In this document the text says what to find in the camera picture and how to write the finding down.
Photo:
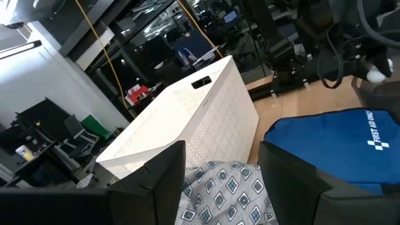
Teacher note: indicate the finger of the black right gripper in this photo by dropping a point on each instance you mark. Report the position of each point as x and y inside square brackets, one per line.
[382, 67]

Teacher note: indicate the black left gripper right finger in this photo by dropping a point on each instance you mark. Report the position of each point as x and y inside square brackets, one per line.
[312, 193]

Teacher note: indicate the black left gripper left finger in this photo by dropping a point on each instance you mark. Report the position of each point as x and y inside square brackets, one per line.
[140, 193]

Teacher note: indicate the white gauze roll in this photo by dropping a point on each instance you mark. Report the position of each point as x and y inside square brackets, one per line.
[376, 76]

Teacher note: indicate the grey diamond-patterned cloth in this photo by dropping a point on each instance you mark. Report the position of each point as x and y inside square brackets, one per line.
[225, 193]

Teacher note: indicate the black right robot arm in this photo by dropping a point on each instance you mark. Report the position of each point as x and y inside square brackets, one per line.
[278, 50]

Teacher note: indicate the grey plastic tray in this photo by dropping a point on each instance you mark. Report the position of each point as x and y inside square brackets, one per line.
[378, 97]

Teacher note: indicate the blue first aid pouch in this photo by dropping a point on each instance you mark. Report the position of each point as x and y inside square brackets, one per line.
[337, 147]

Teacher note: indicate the green bin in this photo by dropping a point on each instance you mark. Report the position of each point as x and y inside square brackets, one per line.
[95, 126]

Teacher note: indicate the grey office chair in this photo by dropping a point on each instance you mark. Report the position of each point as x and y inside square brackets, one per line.
[78, 134]

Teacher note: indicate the white perforated plastic basket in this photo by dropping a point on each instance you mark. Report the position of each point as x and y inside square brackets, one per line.
[187, 118]

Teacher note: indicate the red box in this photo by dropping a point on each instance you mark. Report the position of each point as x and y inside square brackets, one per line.
[139, 93]

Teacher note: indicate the yellow and white cup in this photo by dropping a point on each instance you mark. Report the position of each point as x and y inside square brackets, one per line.
[25, 153]

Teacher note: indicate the black monitor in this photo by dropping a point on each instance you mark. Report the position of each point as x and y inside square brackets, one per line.
[40, 118]

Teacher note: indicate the blue chair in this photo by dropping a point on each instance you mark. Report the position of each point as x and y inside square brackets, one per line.
[193, 47]

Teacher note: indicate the black aluminium table frame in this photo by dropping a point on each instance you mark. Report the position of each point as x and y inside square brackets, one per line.
[281, 89]

